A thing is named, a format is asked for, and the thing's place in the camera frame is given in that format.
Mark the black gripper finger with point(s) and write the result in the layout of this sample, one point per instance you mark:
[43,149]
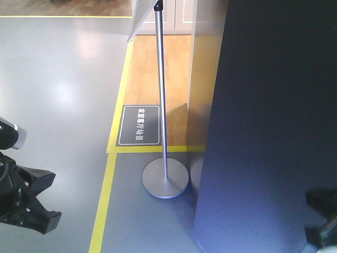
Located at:
[40,219]
[321,237]
[322,200]
[38,180]

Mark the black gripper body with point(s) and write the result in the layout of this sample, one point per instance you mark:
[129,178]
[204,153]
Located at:
[17,193]

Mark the dark grey fridge body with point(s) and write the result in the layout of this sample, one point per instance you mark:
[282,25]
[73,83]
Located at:
[272,131]

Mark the black floor label sign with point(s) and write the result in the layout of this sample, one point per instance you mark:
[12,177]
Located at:
[139,126]

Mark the silver sign stand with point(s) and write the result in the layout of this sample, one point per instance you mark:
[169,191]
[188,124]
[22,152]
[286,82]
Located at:
[163,178]

